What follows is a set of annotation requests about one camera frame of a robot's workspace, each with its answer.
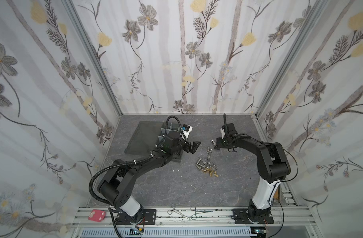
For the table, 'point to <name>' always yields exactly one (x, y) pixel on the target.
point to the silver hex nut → (211, 141)
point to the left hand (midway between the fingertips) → (196, 137)
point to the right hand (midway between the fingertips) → (221, 140)
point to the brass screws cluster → (211, 171)
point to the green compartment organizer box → (146, 136)
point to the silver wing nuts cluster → (201, 164)
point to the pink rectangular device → (96, 215)
